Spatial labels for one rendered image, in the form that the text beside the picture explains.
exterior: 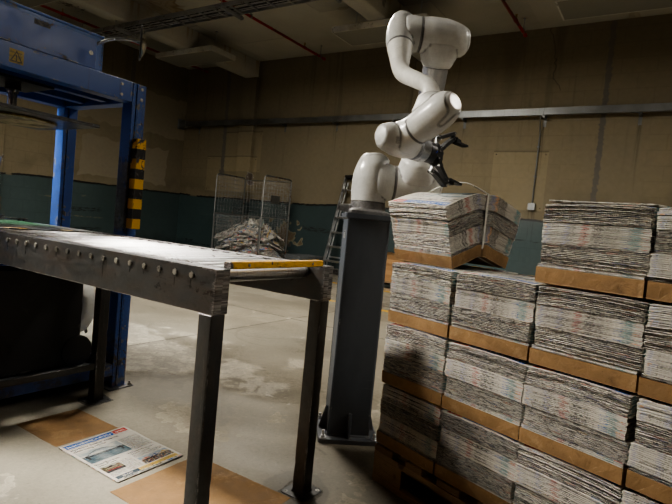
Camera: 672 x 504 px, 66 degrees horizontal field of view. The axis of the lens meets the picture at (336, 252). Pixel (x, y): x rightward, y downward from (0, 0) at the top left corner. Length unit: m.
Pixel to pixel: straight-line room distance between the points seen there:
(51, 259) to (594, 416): 1.71
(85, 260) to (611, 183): 7.48
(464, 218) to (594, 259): 0.51
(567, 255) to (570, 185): 6.94
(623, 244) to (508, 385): 0.51
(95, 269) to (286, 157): 9.12
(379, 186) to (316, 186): 7.94
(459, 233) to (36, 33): 2.01
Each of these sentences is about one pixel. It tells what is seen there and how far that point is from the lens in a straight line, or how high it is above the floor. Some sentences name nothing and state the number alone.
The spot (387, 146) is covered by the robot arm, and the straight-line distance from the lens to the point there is 1.72.
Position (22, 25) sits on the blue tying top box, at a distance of 2.77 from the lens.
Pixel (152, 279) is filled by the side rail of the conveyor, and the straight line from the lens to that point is 1.55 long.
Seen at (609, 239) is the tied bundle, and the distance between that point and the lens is 1.49.
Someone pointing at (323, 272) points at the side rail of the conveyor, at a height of 0.78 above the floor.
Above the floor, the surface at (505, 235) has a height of 0.96.
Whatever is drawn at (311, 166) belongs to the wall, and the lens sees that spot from 10.32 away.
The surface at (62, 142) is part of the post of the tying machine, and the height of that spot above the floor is 1.26.
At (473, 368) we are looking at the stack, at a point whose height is 0.54.
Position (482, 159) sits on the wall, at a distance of 8.81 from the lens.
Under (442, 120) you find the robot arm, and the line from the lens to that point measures 1.66.
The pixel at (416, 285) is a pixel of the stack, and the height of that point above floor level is 0.76.
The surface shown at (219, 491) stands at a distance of 1.99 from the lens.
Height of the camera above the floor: 0.94
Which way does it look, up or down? 3 degrees down
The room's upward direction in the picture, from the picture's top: 5 degrees clockwise
